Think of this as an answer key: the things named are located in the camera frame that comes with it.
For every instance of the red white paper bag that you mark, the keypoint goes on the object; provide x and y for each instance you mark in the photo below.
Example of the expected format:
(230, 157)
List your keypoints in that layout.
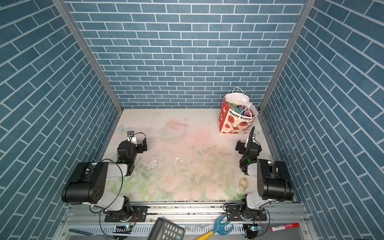
(237, 113)

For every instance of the beige shell sticker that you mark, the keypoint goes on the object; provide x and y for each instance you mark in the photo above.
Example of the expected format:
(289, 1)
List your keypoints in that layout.
(243, 184)

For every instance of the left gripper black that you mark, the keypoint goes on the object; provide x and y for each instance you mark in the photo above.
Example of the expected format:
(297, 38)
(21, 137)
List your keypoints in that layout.
(141, 145)

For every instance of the blue yellow clamp tool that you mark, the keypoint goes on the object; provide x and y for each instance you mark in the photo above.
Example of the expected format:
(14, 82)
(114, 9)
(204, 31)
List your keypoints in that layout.
(219, 228)

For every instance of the black calculator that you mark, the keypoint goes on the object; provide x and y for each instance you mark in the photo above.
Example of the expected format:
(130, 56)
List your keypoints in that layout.
(165, 230)

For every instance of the red marker pen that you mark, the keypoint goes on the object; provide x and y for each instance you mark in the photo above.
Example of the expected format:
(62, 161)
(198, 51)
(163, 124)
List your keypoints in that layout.
(284, 227)

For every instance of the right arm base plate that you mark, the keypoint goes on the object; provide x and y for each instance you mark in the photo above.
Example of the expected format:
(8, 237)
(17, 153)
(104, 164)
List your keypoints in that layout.
(236, 213)

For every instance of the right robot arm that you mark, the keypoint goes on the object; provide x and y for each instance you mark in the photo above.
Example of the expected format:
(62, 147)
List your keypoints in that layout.
(273, 182)

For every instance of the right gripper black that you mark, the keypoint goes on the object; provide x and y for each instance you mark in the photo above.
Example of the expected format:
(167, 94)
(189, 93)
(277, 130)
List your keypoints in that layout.
(241, 146)

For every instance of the aluminium front rail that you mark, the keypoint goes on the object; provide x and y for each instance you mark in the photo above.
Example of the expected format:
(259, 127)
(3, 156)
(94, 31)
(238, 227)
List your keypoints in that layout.
(196, 218)

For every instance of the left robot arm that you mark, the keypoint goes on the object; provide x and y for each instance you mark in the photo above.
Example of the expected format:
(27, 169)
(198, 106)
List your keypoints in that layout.
(87, 184)

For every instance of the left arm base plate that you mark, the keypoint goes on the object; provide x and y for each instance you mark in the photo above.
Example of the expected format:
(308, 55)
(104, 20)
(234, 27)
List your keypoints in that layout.
(132, 214)

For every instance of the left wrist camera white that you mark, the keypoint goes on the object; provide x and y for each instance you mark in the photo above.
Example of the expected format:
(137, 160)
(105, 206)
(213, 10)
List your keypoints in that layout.
(131, 137)

